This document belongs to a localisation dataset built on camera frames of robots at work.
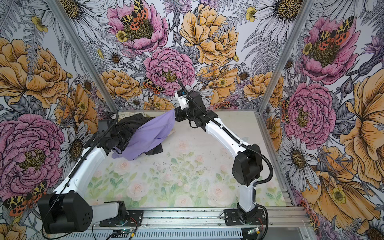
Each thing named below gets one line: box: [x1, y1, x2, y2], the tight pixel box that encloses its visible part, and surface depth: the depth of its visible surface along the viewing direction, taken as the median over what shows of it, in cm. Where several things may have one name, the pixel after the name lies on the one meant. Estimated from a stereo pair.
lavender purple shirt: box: [112, 109, 176, 161], surface depth 87 cm
